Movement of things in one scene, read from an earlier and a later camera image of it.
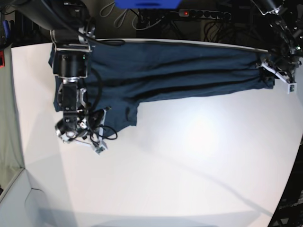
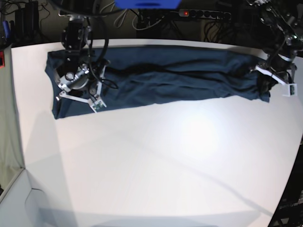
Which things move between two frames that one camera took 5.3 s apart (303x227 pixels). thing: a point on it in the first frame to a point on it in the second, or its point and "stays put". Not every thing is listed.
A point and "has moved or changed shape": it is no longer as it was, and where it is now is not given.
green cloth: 11,162 stays put
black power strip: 201,13 stays put
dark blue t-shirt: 121,74 has moved or changed shape
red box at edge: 2,60 stays put
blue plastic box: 147,4 stays put
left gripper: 69,128 to 89,76
